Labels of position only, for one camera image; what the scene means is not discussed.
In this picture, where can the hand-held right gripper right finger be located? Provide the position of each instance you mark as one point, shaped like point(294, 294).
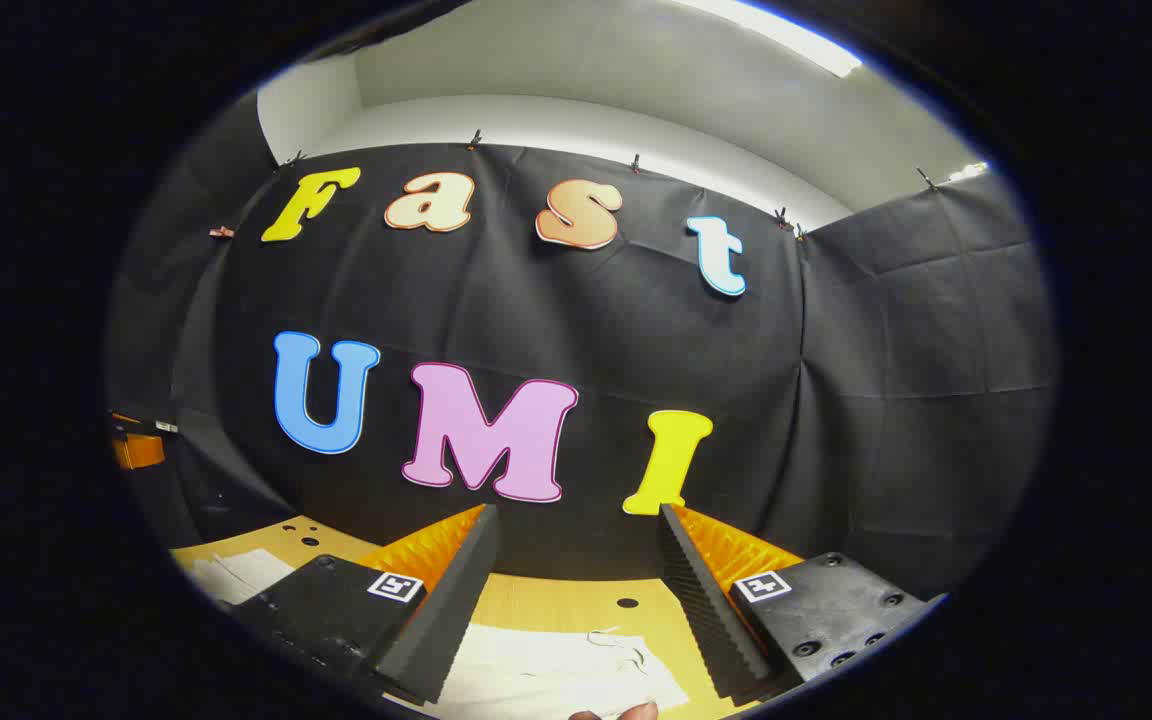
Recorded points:
point(701, 600)

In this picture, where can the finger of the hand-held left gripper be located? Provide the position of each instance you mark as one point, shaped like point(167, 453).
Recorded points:
point(139, 452)

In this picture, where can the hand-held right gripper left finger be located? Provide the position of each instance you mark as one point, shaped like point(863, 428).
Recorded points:
point(456, 600)

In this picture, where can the white jeans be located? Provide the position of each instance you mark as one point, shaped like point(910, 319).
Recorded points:
point(536, 670)

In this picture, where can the small red clip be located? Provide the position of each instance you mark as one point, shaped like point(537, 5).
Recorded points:
point(222, 232)

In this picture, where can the black backdrop cloth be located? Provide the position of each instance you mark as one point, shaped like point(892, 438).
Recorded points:
point(636, 340)

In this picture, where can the ceiling light strip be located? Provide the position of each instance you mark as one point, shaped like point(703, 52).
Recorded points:
point(968, 172)

